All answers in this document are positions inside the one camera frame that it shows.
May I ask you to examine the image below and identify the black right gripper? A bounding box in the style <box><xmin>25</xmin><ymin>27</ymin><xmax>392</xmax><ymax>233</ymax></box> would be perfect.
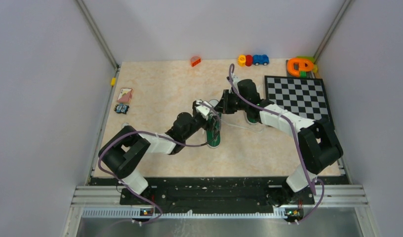
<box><xmin>213</xmin><ymin>90</ymin><xmax>248</xmax><ymax>115</ymax></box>

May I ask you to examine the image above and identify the green canvas sneaker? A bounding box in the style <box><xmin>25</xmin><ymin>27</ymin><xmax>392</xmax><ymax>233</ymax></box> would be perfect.
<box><xmin>238</xmin><ymin>79</ymin><xmax>261</xmax><ymax>124</ymax></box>
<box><xmin>205</xmin><ymin>112</ymin><xmax>265</xmax><ymax>149</ymax></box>

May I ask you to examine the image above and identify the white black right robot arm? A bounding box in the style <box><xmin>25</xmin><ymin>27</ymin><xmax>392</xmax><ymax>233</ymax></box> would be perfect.
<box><xmin>213</xmin><ymin>79</ymin><xmax>343</xmax><ymax>203</ymax></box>

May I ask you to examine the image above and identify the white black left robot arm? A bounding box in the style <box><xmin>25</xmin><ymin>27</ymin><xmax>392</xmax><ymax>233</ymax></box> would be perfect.
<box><xmin>98</xmin><ymin>99</ymin><xmax>220</xmax><ymax>204</ymax></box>

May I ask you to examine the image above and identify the yellow toy block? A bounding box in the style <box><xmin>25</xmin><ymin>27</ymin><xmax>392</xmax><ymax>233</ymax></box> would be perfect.
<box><xmin>237</xmin><ymin>55</ymin><xmax>246</xmax><ymax>67</ymax></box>

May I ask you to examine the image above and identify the red toy block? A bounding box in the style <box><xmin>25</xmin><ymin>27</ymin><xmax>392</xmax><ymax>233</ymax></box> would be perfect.
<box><xmin>245</xmin><ymin>55</ymin><xmax>253</xmax><ymax>67</ymax></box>

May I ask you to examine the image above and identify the blue toy car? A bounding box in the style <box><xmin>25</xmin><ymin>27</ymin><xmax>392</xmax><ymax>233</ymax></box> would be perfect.
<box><xmin>252</xmin><ymin>54</ymin><xmax>270</xmax><ymax>66</ymax></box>

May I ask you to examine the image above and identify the orange toy brick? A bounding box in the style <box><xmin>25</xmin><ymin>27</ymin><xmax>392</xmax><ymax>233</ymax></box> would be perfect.
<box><xmin>190</xmin><ymin>56</ymin><xmax>201</xmax><ymax>67</ymax></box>

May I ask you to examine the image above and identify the black white chessboard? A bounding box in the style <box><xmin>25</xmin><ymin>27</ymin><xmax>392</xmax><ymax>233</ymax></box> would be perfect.
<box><xmin>264</xmin><ymin>76</ymin><xmax>334</xmax><ymax>125</ymax></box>

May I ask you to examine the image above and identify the small round white disc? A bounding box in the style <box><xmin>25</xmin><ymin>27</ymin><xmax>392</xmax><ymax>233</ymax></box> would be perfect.
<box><xmin>121</xmin><ymin>122</ymin><xmax>129</xmax><ymax>128</ymax></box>

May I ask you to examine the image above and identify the pink tangram puzzle box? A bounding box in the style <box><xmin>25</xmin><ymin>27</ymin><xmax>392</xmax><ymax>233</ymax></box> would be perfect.
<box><xmin>117</xmin><ymin>88</ymin><xmax>133</xmax><ymax>104</ymax></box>

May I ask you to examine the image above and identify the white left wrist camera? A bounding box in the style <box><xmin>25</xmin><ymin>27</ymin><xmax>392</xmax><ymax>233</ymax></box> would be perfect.
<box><xmin>195</xmin><ymin>100</ymin><xmax>211</xmax><ymax>120</ymax></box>

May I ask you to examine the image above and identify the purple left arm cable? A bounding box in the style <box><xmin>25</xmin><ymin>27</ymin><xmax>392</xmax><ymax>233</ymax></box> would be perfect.
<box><xmin>97</xmin><ymin>100</ymin><xmax>222</xmax><ymax>226</ymax></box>

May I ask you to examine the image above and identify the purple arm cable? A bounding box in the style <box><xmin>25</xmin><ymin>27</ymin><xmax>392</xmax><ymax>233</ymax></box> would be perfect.
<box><xmin>228</xmin><ymin>64</ymin><xmax>325</xmax><ymax>225</ymax></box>
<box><xmin>97</xmin><ymin>100</ymin><xmax>222</xmax><ymax>226</ymax></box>

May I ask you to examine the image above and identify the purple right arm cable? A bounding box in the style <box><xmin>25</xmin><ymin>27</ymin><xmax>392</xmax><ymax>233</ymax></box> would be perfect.
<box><xmin>228</xmin><ymin>64</ymin><xmax>325</xmax><ymax>225</ymax></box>

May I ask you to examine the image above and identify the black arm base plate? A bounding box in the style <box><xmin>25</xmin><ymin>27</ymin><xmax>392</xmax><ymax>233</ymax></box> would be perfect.
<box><xmin>88</xmin><ymin>176</ymin><xmax>351</xmax><ymax>217</ymax></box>

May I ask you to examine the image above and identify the orange green ring toy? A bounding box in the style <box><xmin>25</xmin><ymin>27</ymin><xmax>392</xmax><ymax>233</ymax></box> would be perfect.
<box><xmin>286</xmin><ymin>56</ymin><xmax>318</xmax><ymax>78</ymax></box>

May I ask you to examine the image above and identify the aluminium frame rail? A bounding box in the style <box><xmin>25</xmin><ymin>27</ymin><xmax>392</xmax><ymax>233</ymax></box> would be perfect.
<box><xmin>64</xmin><ymin>183</ymin><xmax>379</xmax><ymax>237</ymax></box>

